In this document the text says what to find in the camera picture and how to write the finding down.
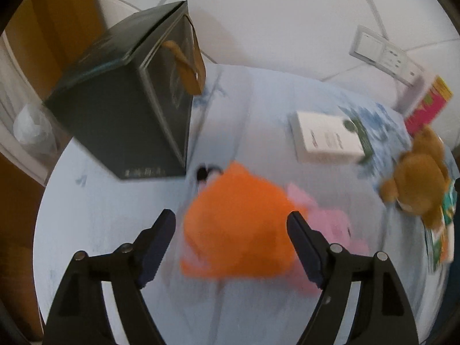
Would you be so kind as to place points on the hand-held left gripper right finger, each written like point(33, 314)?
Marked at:
point(305, 251)

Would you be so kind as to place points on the white box with green side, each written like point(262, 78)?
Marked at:
point(323, 140)

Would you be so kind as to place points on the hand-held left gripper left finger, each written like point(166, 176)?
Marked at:
point(160, 248)

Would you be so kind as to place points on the brown teddy bear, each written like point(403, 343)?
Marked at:
point(417, 176)

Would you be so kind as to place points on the wooden cabinet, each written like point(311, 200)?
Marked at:
point(54, 25)

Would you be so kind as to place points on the clear plastic bag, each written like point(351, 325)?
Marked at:
point(34, 129)

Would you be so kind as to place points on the pink plush toy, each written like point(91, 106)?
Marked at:
point(330, 222)

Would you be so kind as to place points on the green printed packet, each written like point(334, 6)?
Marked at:
point(440, 248)

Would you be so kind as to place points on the pink and yellow box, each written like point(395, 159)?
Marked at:
point(427, 111)

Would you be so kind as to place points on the white wall socket panel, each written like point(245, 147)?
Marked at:
point(373, 48)

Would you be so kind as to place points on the orange plush toy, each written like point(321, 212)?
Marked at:
point(237, 222)

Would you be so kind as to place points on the light blue floral tablecloth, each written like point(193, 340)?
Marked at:
point(251, 115)

